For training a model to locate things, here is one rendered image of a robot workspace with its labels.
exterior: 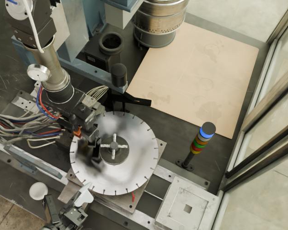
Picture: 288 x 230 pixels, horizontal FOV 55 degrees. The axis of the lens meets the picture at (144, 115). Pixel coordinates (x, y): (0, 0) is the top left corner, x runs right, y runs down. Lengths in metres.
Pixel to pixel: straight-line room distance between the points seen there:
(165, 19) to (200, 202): 0.82
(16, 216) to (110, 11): 1.52
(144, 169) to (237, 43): 0.97
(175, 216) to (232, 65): 0.88
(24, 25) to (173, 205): 0.78
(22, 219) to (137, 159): 1.19
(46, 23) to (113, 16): 0.39
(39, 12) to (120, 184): 0.65
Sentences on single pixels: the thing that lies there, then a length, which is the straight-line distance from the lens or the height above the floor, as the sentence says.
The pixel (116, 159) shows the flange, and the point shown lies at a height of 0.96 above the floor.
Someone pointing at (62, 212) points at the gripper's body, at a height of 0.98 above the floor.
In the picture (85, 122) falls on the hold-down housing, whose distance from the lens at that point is 0.78.
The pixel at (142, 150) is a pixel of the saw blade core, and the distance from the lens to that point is 1.06.
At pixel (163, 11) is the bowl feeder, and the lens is 1.33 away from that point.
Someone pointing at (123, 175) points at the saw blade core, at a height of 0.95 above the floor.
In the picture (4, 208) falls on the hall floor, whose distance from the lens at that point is 2.12.
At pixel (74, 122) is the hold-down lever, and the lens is 0.77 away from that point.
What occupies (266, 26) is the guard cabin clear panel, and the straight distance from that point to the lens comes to 1.77.
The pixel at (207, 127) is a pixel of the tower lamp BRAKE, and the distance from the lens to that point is 0.90.
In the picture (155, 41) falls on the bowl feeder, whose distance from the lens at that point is 1.52.
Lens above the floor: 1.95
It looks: 63 degrees down
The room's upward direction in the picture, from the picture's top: 7 degrees clockwise
